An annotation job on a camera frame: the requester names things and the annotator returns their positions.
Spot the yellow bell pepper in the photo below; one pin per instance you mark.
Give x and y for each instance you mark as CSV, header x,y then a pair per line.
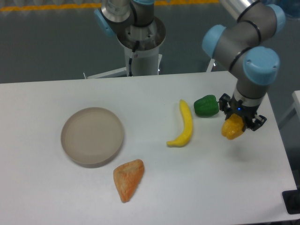
x,y
232,127

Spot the beige round plate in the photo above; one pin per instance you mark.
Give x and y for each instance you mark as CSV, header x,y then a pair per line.
x,y
92,137

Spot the black device at table edge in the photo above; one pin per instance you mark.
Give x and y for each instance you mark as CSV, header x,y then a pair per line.
x,y
292,201

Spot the yellow banana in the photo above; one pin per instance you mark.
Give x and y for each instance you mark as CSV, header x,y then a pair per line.
x,y
187,132

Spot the white furniture at right edge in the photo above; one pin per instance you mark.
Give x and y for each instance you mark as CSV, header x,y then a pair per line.
x,y
292,111

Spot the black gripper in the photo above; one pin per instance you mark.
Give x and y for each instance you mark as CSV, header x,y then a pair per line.
x,y
248,114

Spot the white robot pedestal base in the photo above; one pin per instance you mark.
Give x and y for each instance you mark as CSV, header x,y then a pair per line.
x,y
141,51

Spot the orange triangular bread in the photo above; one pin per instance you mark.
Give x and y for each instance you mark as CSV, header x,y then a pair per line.
x,y
127,178

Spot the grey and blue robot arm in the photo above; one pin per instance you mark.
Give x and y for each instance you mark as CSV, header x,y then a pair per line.
x,y
238,49

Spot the green bell pepper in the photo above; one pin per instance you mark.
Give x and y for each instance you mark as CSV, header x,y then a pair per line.
x,y
206,106

